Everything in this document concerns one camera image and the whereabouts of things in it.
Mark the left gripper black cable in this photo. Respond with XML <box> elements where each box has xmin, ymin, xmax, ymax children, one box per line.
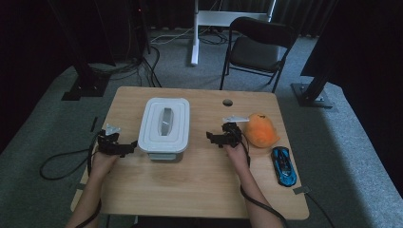
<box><xmin>73</xmin><ymin>132</ymin><xmax>103</xmax><ymax>228</ymax></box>

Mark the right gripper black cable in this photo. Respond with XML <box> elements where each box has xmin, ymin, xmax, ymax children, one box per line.
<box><xmin>238</xmin><ymin>132</ymin><xmax>290</xmax><ymax>228</ymax></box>

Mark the thin black floor cable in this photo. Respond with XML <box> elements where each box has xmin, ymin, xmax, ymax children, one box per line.
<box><xmin>304</xmin><ymin>191</ymin><xmax>336</xmax><ymax>228</ymax></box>

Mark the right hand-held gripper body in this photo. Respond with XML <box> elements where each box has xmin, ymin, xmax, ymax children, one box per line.
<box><xmin>220</xmin><ymin>114</ymin><xmax>251</xmax><ymax>149</ymax></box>

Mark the clear plastic storage box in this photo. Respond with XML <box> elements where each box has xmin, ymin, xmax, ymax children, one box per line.
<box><xmin>146</xmin><ymin>151</ymin><xmax>185</xmax><ymax>164</ymax></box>

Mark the black looped floor cable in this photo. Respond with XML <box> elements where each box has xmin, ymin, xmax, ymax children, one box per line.
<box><xmin>39</xmin><ymin>147</ymin><xmax>95</xmax><ymax>181</ymax></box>

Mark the bundle of black cables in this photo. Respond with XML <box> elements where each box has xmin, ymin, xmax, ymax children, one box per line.
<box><xmin>88</xmin><ymin>46</ymin><xmax>163</xmax><ymax>88</ymax></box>

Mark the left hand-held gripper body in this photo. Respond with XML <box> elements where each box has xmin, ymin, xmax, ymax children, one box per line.
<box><xmin>96</xmin><ymin>123</ymin><xmax>128</xmax><ymax>157</ymax></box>

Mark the black folding chair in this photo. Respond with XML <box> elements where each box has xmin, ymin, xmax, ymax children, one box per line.
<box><xmin>219</xmin><ymin>15</ymin><xmax>299</xmax><ymax>94</ymax></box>

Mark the orange plush toy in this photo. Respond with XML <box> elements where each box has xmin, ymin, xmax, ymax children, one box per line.
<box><xmin>243</xmin><ymin>112</ymin><xmax>281</xmax><ymax>149</ymax></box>

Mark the white desk frame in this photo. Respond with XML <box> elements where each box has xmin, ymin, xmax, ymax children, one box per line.
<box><xmin>189</xmin><ymin>0</ymin><xmax>278</xmax><ymax>67</ymax></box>

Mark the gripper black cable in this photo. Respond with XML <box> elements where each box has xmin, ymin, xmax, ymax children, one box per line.
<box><xmin>238</xmin><ymin>132</ymin><xmax>290</xmax><ymax>228</ymax></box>
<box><xmin>73</xmin><ymin>132</ymin><xmax>103</xmax><ymax>228</ymax></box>

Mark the black metal stand with base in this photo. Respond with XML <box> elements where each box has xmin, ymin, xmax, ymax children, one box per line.
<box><xmin>290</xmin><ymin>0</ymin><xmax>338</xmax><ymax>109</ymax></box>
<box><xmin>47</xmin><ymin>0</ymin><xmax>112</xmax><ymax>102</ymax></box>

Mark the person's left hand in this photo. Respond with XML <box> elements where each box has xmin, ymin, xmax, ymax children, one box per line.
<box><xmin>89</xmin><ymin>151</ymin><xmax>121</xmax><ymax>182</ymax></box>

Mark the person's right hand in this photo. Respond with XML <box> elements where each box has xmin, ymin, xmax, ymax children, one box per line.
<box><xmin>223</xmin><ymin>143</ymin><xmax>252</xmax><ymax>178</ymax></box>

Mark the blue toy car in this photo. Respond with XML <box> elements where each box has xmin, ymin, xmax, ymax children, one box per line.
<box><xmin>270</xmin><ymin>145</ymin><xmax>298</xmax><ymax>188</ymax></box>

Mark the white floor cable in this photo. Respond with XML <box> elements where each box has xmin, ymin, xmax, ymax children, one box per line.
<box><xmin>149</xmin><ymin>26</ymin><xmax>195</xmax><ymax>45</ymax></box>

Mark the white lid with grey handle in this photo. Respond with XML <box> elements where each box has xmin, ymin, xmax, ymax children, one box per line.
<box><xmin>137</xmin><ymin>97</ymin><xmax>191</xmax><ymax>154</ymax></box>

